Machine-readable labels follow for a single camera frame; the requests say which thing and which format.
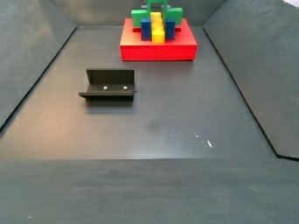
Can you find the green zigzag block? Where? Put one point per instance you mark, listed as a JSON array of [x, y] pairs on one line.
[[153, 7]]

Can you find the red board block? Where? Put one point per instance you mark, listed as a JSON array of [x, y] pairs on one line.
[[138, 50]]

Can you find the blue block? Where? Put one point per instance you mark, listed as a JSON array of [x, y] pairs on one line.
[[148, 29]]

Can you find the yellow block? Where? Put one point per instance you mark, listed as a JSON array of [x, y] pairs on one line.
[[158, 27]]

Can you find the black metal bracket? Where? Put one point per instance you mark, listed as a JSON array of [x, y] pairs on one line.
[[110, 83]]

